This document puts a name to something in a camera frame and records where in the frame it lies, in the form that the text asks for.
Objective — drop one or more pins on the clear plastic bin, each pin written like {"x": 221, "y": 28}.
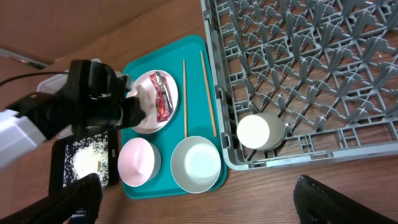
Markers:
{"x": 53, "y": 84}

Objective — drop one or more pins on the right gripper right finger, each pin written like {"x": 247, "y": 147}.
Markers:
{"x": 315, "y": 202}

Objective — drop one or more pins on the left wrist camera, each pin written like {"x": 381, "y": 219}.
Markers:
{"x": 88, "y": 80}

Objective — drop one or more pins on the spilled rice pile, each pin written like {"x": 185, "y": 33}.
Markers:
{"x": 87, "y": 156}

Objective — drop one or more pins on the right wooden chopstick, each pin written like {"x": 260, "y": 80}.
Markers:
{"x": 205, "y": 76}

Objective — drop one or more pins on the left wooden chopstick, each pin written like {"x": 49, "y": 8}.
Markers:
{"x": 185, "y": 99}

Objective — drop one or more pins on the wooden chopstick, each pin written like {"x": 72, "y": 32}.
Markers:
{"x": 205, "y": 76}
{"x": 185, "y": 99}

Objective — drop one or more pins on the black tray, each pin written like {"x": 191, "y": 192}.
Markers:
{"x": 58, "y": 156}

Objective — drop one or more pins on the pink bowl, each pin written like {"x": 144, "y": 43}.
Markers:
{"x": 139, "y": 162}

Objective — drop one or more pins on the grey dish rack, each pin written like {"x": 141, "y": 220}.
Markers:
{"x": 327, "y": 69}

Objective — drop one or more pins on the teal serving tray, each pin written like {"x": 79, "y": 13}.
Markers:
{"x": 170, "y": 59}

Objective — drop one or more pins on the white round plate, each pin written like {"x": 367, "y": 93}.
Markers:
{"x": 152, "y": 125}

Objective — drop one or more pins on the grey-rimmed white bowl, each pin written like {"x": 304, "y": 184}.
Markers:
{"x": 195, "y": 164}

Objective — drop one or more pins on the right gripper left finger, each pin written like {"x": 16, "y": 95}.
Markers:
{"x": 78, "y": 203}

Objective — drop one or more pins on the red snack wrapper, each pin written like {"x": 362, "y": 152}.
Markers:
{"x": 164, "y": 107}

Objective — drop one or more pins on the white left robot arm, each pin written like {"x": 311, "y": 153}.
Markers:
{"x": 38, "y": 117}

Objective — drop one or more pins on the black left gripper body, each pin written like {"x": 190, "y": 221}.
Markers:
{"x": 107, "y": 114}

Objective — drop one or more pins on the white plastic cup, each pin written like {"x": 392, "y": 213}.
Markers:
{"x": 261, "y": 131}

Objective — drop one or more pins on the white napkin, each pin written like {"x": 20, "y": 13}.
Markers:
{"x": 146, "y": 95}

